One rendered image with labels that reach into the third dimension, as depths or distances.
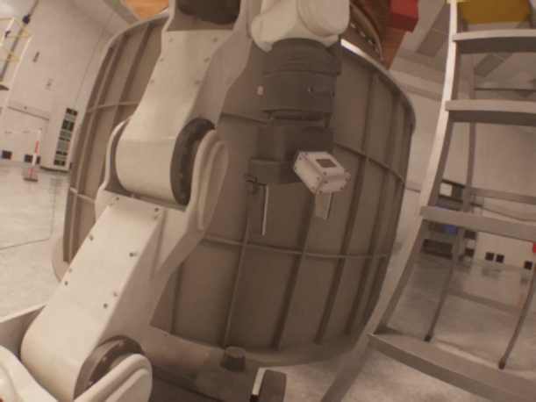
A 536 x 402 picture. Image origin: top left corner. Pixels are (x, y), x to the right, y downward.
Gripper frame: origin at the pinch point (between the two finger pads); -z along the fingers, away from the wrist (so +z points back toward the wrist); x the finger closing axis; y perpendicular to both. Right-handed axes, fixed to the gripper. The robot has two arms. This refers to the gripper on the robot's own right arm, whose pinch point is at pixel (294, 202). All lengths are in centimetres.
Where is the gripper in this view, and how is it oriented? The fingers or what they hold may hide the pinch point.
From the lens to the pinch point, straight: 32.5
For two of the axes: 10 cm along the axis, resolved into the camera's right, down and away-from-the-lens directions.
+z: 0.2, -9.6, -2.7
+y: -5.6, -2.4, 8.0
